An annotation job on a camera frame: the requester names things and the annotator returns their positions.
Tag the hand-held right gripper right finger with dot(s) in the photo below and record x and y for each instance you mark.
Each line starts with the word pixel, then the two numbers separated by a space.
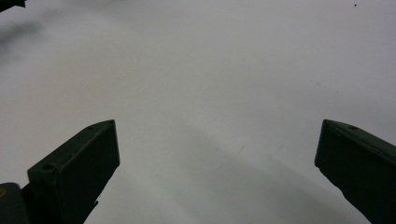
pixel 358 168

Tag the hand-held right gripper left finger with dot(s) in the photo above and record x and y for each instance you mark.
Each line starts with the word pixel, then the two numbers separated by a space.
pixel 74 174

